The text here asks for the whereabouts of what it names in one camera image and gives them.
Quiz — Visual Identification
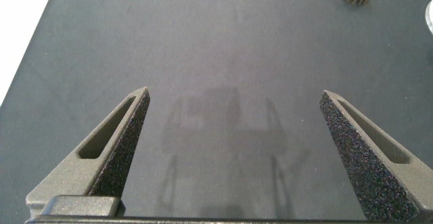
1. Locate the round white plate with pins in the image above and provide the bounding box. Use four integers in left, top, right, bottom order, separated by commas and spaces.
425, 0, 433, 35

